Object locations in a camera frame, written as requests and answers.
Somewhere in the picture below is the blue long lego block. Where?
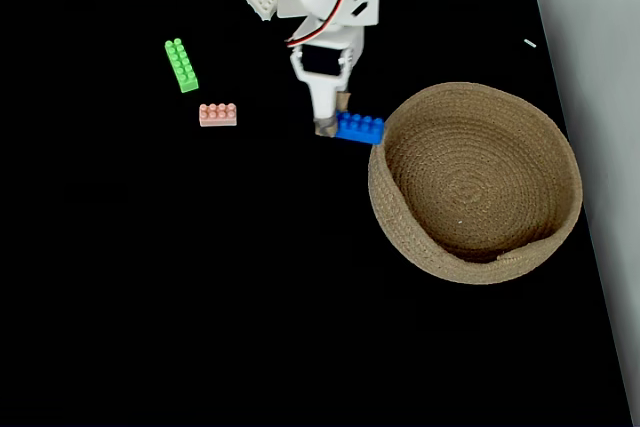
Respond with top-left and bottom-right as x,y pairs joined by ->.
333,111 -> 386,146

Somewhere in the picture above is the red black servo cable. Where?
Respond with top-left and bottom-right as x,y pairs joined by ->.
285,0 -> 357,49

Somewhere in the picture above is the woven rope basket tray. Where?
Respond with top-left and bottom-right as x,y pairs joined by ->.
368,81 -> 584,286

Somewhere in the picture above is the pink short lego block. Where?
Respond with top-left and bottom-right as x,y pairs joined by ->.
198,102 -> 238,128

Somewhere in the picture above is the green long lego block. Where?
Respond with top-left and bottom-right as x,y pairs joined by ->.
164,37 -> 200,94

